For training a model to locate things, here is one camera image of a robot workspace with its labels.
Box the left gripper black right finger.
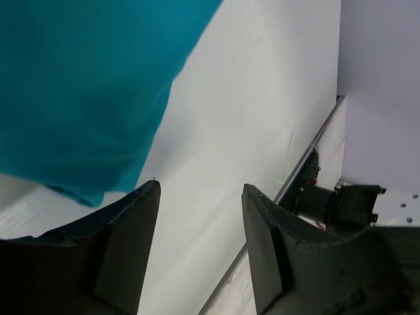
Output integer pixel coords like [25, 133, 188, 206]
[242, 184, 419, 314]

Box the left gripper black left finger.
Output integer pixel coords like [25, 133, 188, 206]
[1, 180, 161, 314]

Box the teal t shirt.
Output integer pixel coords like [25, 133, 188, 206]
[1, 1, 220, 207]

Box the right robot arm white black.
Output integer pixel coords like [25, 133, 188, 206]
[293, 184, 419, 236]

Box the metal base rail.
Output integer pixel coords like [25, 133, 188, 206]
[199, 95, 347, 314]

